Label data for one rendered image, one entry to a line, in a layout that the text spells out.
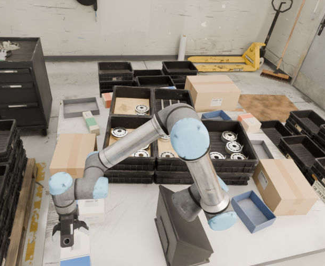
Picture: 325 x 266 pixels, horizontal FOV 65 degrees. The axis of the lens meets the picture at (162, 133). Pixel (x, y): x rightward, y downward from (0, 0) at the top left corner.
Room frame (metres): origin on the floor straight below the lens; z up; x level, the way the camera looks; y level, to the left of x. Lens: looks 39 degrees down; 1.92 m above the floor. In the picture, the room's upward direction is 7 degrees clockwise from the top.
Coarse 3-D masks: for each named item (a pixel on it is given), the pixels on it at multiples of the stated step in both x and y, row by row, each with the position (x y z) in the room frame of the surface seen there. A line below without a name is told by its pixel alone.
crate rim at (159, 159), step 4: (156, 140) 1.16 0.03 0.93; (156, 144) 1.13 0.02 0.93; (156, 148) 1.09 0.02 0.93; (156, 152) 1.06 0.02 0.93; (156, 156) 1.02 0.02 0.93; (156, 160) 1.02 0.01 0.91; (160, 160) 1.01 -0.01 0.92; (164, 160) 1.01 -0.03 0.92; (168, 160) 1.02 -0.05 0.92; (172, 160) 1.02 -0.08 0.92; (176, 160) 1.02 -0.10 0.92; (180, 160) 1.02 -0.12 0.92
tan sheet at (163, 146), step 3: (159, 141) 1.27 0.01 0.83; (159, 144) 1.24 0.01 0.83; (162, 144) 1.25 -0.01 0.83; (165, 144) 1.25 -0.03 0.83; (168, 144) 1.25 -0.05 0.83; (159, 147) 1.21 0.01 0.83; (162, 147) 1.22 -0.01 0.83; (165, 147) 1.22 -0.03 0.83; (168, 147) 1.22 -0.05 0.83; (171, 147) 1.23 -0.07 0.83; (159, 150) 1.18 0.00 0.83; (162, 150) 1.19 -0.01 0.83; (165, 150) 1.19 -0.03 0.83; (168, 150) 1.19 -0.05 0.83; (171, 150) 1.20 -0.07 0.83; (159, 153) 1.16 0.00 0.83; (174, 153) 1.18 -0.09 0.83; (177, 156) 1.15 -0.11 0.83
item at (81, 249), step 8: (80, 232) 0.61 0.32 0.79; (80, 240) 0.57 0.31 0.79; (88, 240) 0.58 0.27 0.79; (64, 248) 0.53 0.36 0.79; (72, 248) 0.53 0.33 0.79; (80, 248) 0.54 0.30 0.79; (88, 248) 0.54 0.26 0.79; (64, 256) 0.49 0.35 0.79; (72, 256) 0.50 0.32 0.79; (80, 256) 0.50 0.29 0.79; (88, 256) 0.50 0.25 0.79; (64, 264) 0.46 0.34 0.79; (72, 264) 0.46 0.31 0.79; (80, 264) 0.47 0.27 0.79; (88, 264) 0.47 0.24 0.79
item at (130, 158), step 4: (108, 116) 1.35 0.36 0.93; (112, 116) 1.35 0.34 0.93; (116, 116) 1.36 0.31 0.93; (120, 116) 1.36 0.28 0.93; (124, 116) 1.37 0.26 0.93; (128, 116) 1.37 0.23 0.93; (132, 116) 1.38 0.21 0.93; (136, 116) 1.38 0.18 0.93; (140, 116) 1.39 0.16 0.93; (144, 116) 1.39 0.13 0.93; (108, 120) 1.30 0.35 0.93; (108, 124) 1.28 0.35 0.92; (108, 128) 1.22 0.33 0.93; (104, 140) 1.10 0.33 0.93; (104, 144) 1.07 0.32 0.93; (104, 148) 1.05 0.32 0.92; (132, 156) 1.00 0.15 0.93; (136, 156) 1.01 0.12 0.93; (124, 160) 0.98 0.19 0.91; (128, 160) 0.99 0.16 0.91; (132, 160) 0.99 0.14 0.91; (136, 160) 0.99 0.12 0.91; (140, 160) 0.99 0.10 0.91; (144, 160) 1.00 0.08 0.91; (148, 160) 1.00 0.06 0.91; (152, 160) 1.00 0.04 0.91
